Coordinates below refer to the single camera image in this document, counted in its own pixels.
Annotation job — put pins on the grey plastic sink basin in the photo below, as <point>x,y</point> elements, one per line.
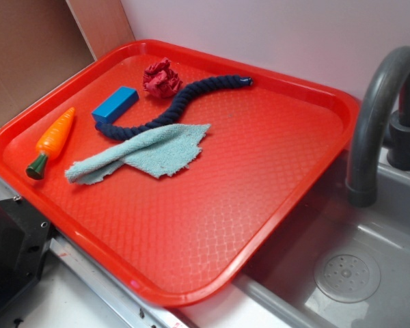
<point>330,264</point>

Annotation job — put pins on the crumpled red paper ball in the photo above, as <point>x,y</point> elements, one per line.
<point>160,80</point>

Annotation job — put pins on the red plastic tray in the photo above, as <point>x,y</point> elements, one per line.
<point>177,240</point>

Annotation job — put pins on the orange toy carrot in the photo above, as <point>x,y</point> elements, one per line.
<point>51,144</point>

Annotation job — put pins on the light blue cloth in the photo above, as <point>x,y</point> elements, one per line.
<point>158,152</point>

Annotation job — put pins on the blue rectangular block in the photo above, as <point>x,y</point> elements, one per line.
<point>115,105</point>

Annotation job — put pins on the brown cardboard panel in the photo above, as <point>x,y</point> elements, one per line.
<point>44,43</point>

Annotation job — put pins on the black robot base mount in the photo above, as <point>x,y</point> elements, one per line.
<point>24,234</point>

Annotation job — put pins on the grey toy faucet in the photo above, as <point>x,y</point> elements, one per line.
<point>383,121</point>

